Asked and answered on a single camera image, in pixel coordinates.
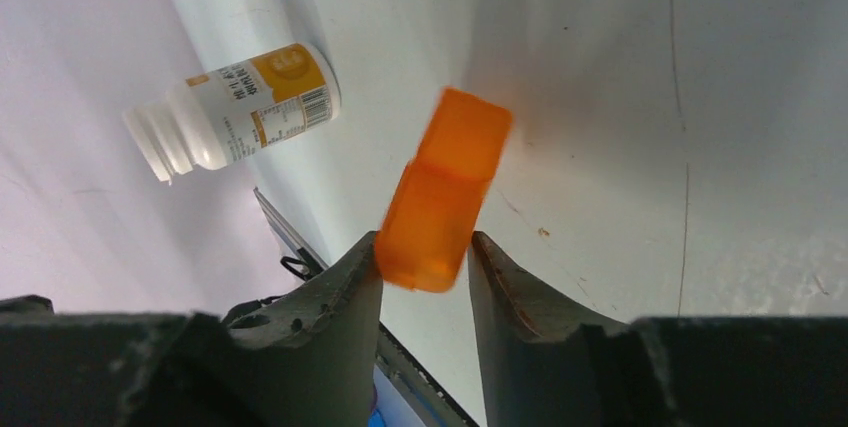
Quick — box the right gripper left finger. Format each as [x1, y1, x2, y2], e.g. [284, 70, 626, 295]
[1, 233, 383, 426]

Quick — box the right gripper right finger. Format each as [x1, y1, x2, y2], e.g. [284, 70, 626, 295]
[468, 231, 847, 426]

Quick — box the orange pill organizer box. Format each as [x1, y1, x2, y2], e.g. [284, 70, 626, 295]
[374, 88, 513, 293]

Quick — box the white pill bottle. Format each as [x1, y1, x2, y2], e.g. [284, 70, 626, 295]
[124, 43, 342, 182]

